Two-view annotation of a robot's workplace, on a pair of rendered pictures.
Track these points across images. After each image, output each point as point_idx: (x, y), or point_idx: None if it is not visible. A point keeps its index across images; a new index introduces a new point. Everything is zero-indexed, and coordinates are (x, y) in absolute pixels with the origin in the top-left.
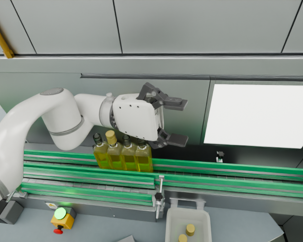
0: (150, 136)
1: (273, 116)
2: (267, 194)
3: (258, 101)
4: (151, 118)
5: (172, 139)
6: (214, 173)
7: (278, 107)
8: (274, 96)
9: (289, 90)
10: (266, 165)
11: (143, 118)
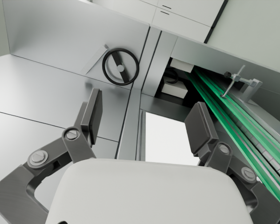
0: (217, 187)
1: (178, 142)
2: (262, 126)
3: (163, 152)
4: (127, 166)
5: (200, 133)
6: None
7: (167, 139)
8: (156, 142)
9: (150, 134)
10: (237, 150)
11: (126, 203)
